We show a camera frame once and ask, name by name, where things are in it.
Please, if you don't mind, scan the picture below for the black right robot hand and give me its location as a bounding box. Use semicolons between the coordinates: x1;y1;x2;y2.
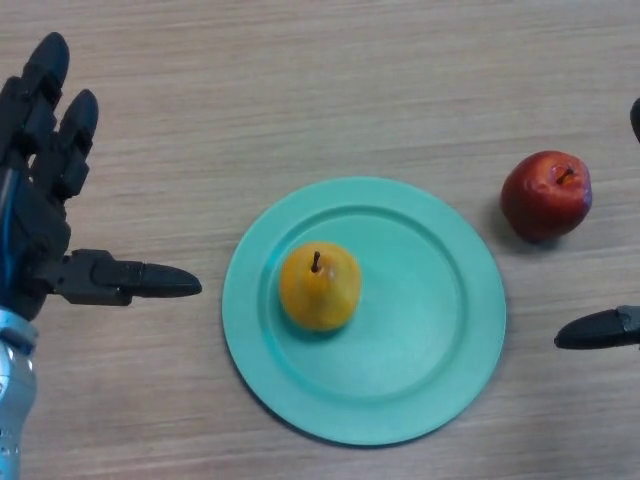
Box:
553;97;640;351

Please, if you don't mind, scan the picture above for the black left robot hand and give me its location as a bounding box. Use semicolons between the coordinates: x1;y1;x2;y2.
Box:
0;31;204;322

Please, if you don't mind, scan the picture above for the yellow pear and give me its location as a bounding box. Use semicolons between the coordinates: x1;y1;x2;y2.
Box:
278;241;363;333

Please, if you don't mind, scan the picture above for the green round plate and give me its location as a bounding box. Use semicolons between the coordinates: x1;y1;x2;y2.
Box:
221;175;508;447

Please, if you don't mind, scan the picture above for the red apple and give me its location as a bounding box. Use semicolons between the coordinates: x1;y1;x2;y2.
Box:
500;150;595;244

